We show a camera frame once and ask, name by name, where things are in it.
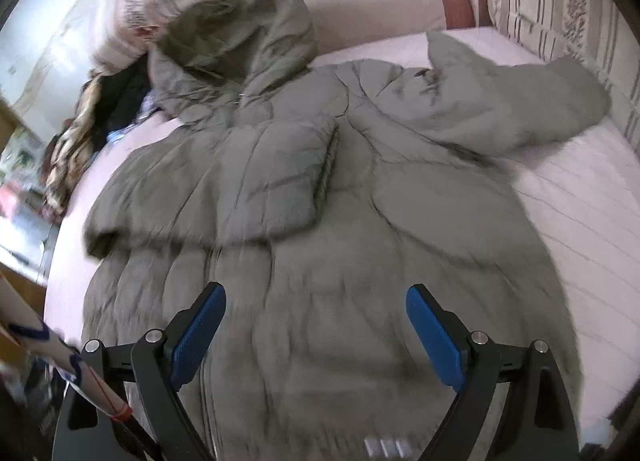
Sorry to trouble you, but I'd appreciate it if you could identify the black garment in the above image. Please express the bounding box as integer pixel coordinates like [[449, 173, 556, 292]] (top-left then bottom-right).
[[91, 54, 151, 152]]

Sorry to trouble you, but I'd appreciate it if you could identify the olive green puffer jacket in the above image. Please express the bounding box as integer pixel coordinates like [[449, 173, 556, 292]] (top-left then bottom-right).
[[79, 0, 614, 461]]

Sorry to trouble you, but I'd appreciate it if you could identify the blue patterned cloth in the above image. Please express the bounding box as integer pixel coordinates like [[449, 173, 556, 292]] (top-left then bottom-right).
[[106, 91, 160, 144]]

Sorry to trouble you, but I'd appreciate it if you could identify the beige brown patterned blanket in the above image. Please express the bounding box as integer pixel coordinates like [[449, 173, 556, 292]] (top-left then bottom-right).
[[40, 71, 105, 224]]

